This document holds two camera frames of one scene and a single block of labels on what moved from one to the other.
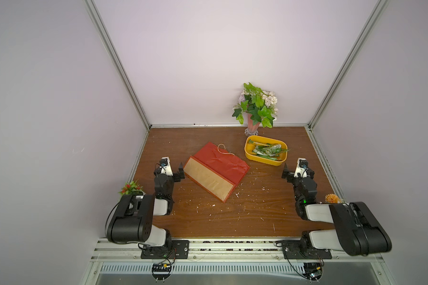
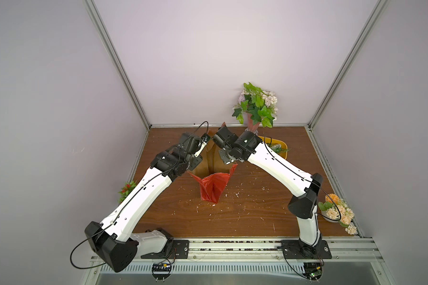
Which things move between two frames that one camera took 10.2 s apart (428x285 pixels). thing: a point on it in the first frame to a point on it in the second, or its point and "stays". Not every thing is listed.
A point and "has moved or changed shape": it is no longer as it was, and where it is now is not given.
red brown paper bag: [215, 170] has moved or changed shape
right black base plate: [301, 250] stays
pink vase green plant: [258, 105] stays
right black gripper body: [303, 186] to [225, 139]
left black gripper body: [170, 180] to [197, 159]
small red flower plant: [131, 187] stays
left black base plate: [172, 249] stays
